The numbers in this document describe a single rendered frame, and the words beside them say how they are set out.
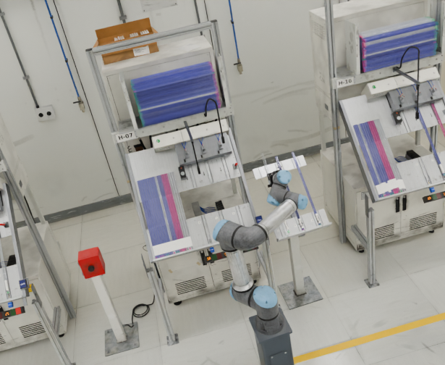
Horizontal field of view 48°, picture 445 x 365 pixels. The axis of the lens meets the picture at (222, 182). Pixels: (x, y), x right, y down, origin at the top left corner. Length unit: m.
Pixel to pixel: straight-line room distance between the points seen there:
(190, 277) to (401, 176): 1.58
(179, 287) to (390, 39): 2.18
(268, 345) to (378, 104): 1.74
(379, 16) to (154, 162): 1.74
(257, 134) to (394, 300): 2.19
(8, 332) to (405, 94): 3.14
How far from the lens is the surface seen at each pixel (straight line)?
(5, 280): 3.30
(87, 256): 3.24
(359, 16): 3.51
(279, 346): 2.82
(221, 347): 3.48
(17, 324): 3.85
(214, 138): 3.20
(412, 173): 3.45
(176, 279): 3.62
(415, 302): 3.67
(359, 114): 3.48
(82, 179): 5.02
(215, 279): 3.68
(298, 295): 3.69
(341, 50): 3.52
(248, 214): 3.14
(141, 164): 3.24
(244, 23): 4.64
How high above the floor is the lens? 2.61
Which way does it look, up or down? 31 degrees down
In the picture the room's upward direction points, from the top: 12 degrees counter-clockwise
